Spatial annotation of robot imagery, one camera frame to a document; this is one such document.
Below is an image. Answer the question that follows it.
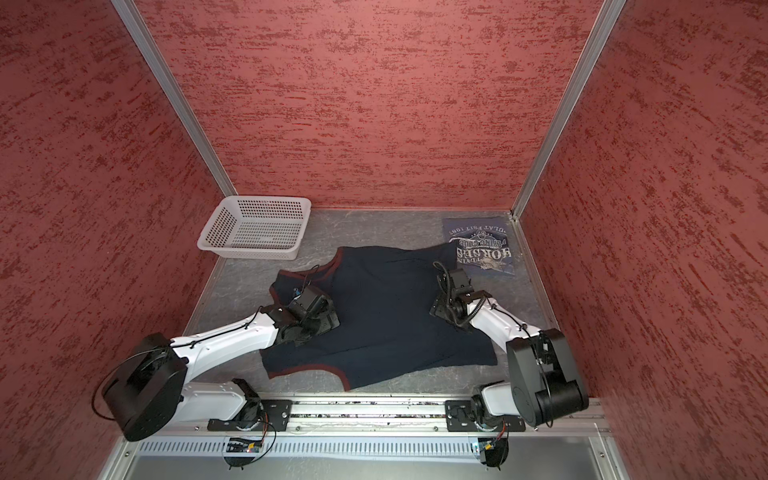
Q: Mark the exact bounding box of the small circuit board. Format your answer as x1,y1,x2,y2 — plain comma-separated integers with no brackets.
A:
225,438,263,455
478,440,501,456

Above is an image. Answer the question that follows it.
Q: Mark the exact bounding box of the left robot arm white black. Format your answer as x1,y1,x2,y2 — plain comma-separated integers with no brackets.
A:
100,286,339,442

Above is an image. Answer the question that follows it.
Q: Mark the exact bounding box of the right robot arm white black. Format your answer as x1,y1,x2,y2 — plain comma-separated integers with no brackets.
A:
430,261,589,427

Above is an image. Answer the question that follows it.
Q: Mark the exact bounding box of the aluminium corner post right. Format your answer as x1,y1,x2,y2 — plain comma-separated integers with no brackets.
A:
511,0,626,223

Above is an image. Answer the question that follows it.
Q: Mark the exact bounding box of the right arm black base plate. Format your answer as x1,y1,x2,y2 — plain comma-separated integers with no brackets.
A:
444,396,502,432

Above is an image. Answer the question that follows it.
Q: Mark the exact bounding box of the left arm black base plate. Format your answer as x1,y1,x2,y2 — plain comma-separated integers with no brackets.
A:
207,399,293,434

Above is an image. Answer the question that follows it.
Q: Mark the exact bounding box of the white perforated cable duct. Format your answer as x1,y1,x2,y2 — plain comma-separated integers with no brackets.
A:
137,436,480,462

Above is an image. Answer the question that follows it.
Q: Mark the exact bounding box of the aluminium corner post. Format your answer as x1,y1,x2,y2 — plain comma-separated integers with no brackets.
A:
111,0,237,196
511,0,626,223

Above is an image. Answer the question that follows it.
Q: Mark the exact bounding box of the grey-blue tank top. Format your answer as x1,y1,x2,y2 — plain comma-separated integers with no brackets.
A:
442,216,516,276

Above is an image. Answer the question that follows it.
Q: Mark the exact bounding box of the left small circuit board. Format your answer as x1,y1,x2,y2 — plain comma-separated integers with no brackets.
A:
225,438,263,455

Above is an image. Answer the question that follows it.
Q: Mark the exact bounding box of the white plastic laundry basket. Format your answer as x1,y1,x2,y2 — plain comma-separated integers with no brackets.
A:
197,196,312,261

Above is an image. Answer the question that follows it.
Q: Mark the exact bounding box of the aluminium corner post left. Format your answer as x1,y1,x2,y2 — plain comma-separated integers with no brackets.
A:
111,0,237,196

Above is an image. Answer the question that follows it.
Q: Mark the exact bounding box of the right small circuit board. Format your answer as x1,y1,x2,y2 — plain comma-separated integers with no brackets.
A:
478,440,501,456

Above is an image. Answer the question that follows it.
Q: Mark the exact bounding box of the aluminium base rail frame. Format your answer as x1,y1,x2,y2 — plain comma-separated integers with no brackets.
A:
101,394,628,479

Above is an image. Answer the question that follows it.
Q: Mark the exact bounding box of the dark navy maroon-trimmed tank top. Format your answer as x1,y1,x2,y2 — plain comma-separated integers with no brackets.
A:
261,243,497,390

